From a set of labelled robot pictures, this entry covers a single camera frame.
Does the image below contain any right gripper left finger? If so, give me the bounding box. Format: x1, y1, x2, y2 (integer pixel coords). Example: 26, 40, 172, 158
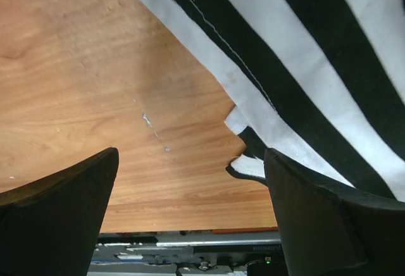
1, 147, 119, 275

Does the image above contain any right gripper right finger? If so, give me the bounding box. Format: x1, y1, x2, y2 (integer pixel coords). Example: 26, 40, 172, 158
264, 148, 404, 275

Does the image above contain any black white striped cloth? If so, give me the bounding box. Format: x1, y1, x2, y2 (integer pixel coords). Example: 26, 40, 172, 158
140, 0, 404, 201

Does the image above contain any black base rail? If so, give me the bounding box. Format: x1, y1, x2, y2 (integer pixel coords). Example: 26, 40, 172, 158
88, 228, 288, 275

